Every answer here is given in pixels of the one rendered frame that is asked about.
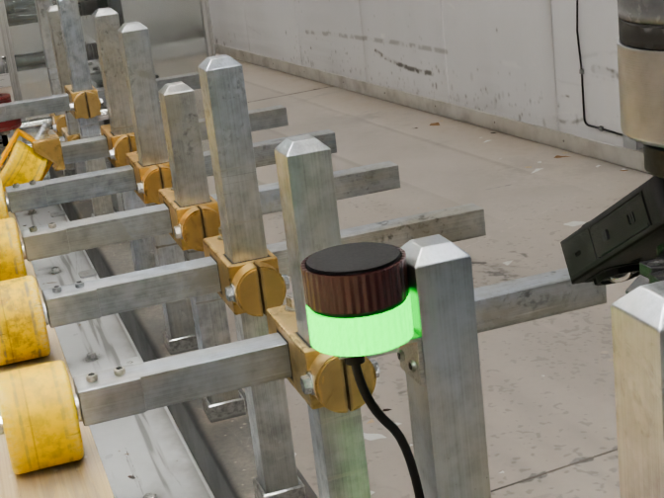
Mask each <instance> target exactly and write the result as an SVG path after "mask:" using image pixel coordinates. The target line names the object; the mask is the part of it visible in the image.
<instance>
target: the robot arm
mask: <svg viewBox="0 0 664 498"><path fill-rule="evenodd" d="M618 17H619V35H620V38H619V39H618V42H617V46H618V68H619V90H620V112H621V128H622V133H623V134H625V135H626V136H627V137H628V138H630V139H632V140H634V141H637V142H640V143H642V144H643V154H644V169H645V170H646V171H647V172H648V173H649V174H651V175H653V177H652V178H650V179H649V180H647V181H646V182H645V183H643V184H642V185H640V186H639V187H638V188H636V189H635V190H633V191H632V192H631V193H629V194H628V195H626V196H625V197H623V198H622V199H621V200H619V201H618V202H616V203H615V204H614V205H612V206H611V207H609V208H607V209H606V210H605V211H603V212H602V213H600V214H599V215H598V216H596V217H595V218H593V219H591V220H590V221H588V222H586V223H585V224H583V225H582V226H581V228H579V229H578V230H576V231H575V232H573V233H572V234H571V235H569V236H568V237H566V238H565V239H564V240H562V241H561V242H560V244H561V247H562V251H563V255H564V258H565V262H566V265H567V269H568V273H569V276H570V280H571V283H572V285H574V284H580V283H591V282H594V284H595V286H602V285H610V284H615V283H622V282H624V281H628V280H631V279H633V278H635V277H637V276H638V277H637V278H636V279H635V280H634V281H633V282H632V284H631V285H630V286H629V287H628V288H627V289H626V291H625V293H626V294H628V293H629V292H631V291H633V290H635V289H636V288H638V287H640V286H643V285H647V284H652V283H656V282H660V281H664V0H618Z"/></svg>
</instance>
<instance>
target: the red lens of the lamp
mask: <svg viewBox="0 0 664 498"><path fill-rule="evenodd" d="M392 246H394V245H392ZM394 247H396V248H397V249H398V250H400V252H401V253H400V255H402V256H401V257H400V258H401V259H400V258H399V259H400V260H399V259H398V262H397V261H396V262H397V263H395V264H394V263H393V264H392V265H391V266H389V267H385V268H384V269H379V270H378V271H374V272H373V271H371V272H370V273H369V272H367V273H361V274H355V275H350V276H349V275H348V276H347V275H346V276H343V275H342V276H341V275H340V276H339V275H338V276H335V275H333V276H331V275H330V276H328V275H322V274H321V275H319V274H318V273H317V274H315V273H314V272H313V273H312V272H311V271H308V270H306V268H305V267H306V266H305V265H306V261H307V259H308V257H310V256H311V255H312V254H311V255H309V256H308V257H306V258H305V259H304V260H303V261H302V262H301V265H300V266H301V274H302V282H303V290H304V298H305V303H306V305H307V306H308V307H309V308H311V309H313V310H315V311H318V312H322V313H328V314H359V313H367V312H372V311H377V310H381V309H385V308H388V307H391V306H393V305H395V304H397V303H399V302H400V301H402V300H403V299H405V298H406V297H407V296H408V294H409V293H410V291H409V281H408V271H407V261H406V253H405V251H404V250H403V249H402V248H400V247H397V246H394Z"/></svg>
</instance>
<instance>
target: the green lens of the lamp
mask: <svg viewBox="0 0 664 498"><path fill-rule="evenodd" d="M306 313H307V321H308V329H309V337H310V344H311V346H312V347H313V348H314V349H315V350H316V351H318V352H321V353H323V354H327V355H332V356H340V357H358V356H367V355H374V354H379V353H383V352H386V351H389V350H392V349H395V348H397V347H399V346H401V345H403V344H405V343H406V342H408V341H409V340H410V339H411V338H412V336H413V333H414V330H413V320H412V310H411V300H410V294H408V296H407V297H406V299H405V301H404V302H403V303H402V304H400V305H399V306H397V307H395V308H394V309H391V310H389V311H387V312H384V313H380V314H377V315H372V316H366V317H358V318H332V317H326V316H322V315H318V314H316V313H314V312H313V311H311V309H310V308H309V307H308V306H306Z"/></svg>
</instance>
